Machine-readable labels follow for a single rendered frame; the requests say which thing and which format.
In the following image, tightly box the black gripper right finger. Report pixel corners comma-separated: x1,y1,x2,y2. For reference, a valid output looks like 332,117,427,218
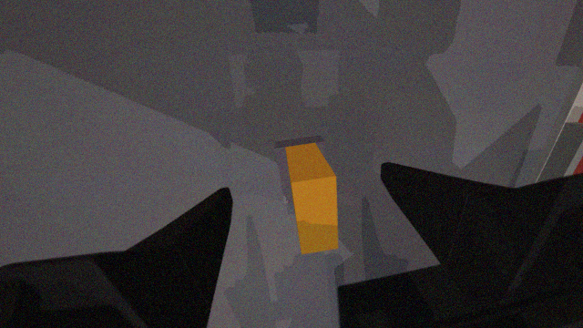
381,162,583,311

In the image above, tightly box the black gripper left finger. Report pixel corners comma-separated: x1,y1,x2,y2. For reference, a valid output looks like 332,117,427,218
0,188,233,328

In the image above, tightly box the red long block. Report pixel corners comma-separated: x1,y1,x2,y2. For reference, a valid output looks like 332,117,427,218
572,113,583,175

